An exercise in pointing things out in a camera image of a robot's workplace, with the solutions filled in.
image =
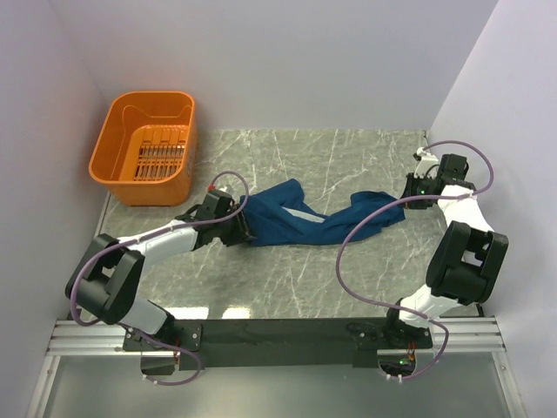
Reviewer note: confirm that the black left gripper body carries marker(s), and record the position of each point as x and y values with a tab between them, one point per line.
228	231

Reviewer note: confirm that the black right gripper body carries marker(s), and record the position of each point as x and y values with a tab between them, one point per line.
418	186

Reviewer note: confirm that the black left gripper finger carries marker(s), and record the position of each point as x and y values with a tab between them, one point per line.
240	205
241	233

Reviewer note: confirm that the blue t shirt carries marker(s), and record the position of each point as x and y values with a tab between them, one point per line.
279	216

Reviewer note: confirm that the orange plastic basket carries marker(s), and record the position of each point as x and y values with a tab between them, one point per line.
147	147

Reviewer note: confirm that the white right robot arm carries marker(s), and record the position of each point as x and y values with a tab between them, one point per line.
467	262

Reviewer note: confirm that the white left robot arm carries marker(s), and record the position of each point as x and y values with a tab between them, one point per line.
104	286

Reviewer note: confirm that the black base beam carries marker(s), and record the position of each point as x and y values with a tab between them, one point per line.
295	342

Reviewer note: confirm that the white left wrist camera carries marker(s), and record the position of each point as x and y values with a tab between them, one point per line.
220	190

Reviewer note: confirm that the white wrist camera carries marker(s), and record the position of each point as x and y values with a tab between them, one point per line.
427	164
220	190

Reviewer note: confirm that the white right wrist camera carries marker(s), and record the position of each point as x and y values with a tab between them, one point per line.
427	164

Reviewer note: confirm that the aluminium frame rail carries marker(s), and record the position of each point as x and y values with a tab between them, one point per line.
466	335

